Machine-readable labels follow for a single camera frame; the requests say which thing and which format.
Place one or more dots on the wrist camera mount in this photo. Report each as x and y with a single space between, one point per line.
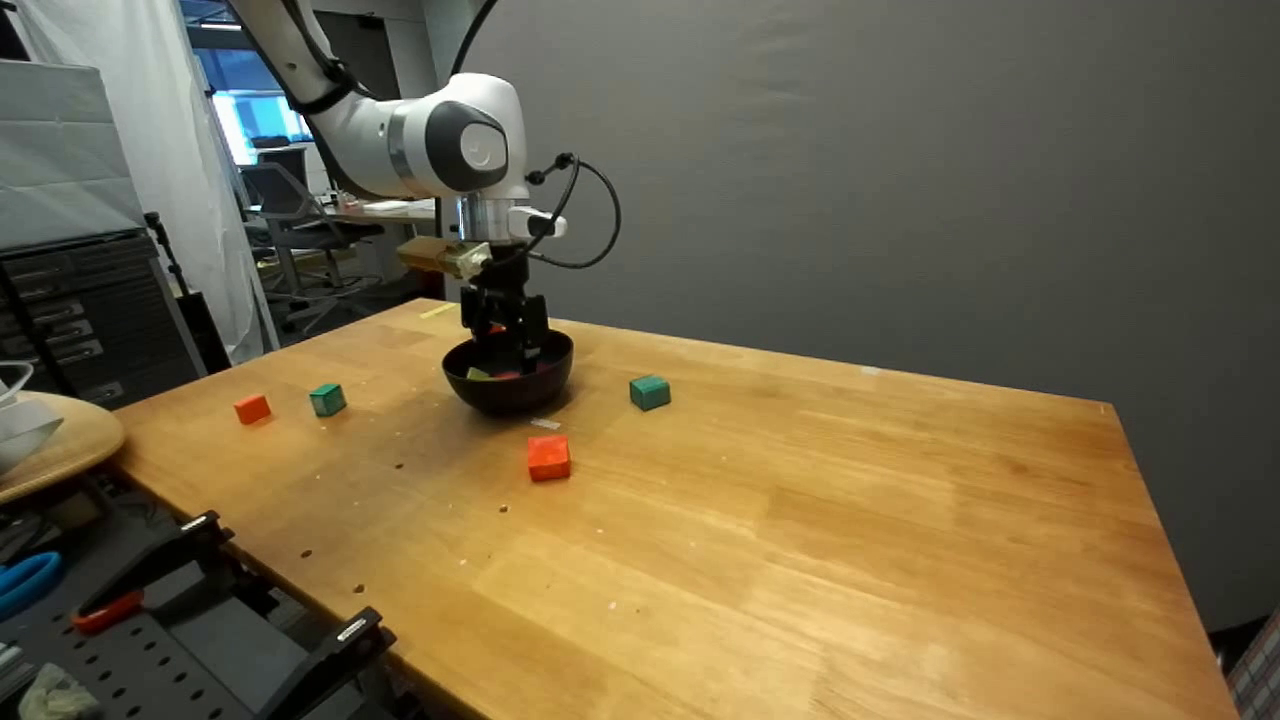
468 260

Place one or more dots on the black pegboard tool tray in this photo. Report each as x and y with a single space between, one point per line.
214 638

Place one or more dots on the blue handled tool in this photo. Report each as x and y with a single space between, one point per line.
24 582

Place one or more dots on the black equipment rack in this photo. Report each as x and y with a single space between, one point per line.
92 317

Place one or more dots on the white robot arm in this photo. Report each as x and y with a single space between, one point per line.
460 142

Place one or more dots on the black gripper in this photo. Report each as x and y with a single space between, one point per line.
502 317

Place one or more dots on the teal green block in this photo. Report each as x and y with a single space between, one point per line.
648 392

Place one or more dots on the small teal block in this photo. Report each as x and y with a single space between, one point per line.
325 400

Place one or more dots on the black bowl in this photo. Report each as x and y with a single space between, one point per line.
515 392

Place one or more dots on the small orange block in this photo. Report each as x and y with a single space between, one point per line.
252 410

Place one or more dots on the red block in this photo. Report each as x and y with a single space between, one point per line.
548 458

